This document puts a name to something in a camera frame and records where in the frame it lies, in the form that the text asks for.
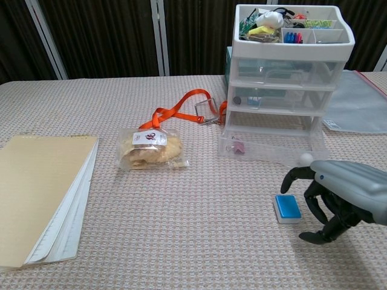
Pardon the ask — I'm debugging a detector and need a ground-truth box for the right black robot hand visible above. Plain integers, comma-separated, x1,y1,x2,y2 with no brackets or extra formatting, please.
280,159,387,245

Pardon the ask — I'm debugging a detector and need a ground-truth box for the blue white mahjong tile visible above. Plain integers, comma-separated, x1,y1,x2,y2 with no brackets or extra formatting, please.
273,195,302,225

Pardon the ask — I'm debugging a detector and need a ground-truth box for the clear drawer with pink clip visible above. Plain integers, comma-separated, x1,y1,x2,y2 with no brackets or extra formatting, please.
216,113,330,167

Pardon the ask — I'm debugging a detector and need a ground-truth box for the clear drawer with blue item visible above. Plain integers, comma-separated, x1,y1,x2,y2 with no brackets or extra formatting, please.
227,84,335,113

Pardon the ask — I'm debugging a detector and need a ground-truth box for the clear drawer with teal contents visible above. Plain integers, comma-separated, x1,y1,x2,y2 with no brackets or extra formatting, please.
232,57,345,87

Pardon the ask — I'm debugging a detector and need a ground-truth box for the teal cardboard box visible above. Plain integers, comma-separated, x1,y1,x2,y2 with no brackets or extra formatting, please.
225,47,234,84

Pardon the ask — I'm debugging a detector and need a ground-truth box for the clear pouch with red zipper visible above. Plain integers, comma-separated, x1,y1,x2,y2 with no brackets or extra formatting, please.
322,69,387,134

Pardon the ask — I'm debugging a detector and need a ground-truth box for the pink binder clip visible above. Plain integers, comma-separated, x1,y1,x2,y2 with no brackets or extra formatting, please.
225,135,246,155

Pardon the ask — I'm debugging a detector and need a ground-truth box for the blue clips bunch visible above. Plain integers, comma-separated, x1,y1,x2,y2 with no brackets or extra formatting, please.
283,31,303,44

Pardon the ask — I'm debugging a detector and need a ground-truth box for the clear badge holder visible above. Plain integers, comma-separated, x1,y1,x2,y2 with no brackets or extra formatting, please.
194,97,219,122

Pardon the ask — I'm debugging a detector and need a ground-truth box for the green blue packet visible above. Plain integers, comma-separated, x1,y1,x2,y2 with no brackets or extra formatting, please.
304,20,333,30

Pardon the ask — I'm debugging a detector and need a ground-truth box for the brown wrapped item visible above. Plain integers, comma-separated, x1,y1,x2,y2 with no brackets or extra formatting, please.
240,33,281,42

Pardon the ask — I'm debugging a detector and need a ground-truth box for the beige woven tablecloth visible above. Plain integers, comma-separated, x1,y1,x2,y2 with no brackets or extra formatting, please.
0,71,387,290

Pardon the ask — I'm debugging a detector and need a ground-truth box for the yellow small item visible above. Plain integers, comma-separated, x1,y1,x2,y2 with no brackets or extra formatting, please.
247,25,276,36

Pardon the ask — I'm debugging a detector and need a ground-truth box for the white crumpled item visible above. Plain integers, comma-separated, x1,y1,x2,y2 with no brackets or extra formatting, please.
255,11,284,28

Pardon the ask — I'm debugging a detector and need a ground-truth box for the green patterned card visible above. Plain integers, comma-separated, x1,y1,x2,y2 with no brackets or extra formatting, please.
240,13,258,33

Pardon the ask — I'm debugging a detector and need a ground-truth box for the bagged pastry snack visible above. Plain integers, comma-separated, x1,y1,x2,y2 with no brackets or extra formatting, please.
116,127,190,170

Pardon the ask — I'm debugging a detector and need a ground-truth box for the tan cover notepad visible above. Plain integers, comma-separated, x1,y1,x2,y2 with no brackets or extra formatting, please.
0,134,100,272

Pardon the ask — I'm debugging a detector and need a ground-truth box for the white partition frame post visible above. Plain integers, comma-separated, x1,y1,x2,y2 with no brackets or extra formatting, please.
150,0,170,76
25,0,68,80
373,48,387,73

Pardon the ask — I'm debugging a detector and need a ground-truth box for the white plastic drawer unit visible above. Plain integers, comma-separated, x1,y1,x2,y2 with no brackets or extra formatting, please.
225,4,355,135

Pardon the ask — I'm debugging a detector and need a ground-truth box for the orange lanyard strap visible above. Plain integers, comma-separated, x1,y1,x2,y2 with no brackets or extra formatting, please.
139,89,228,131

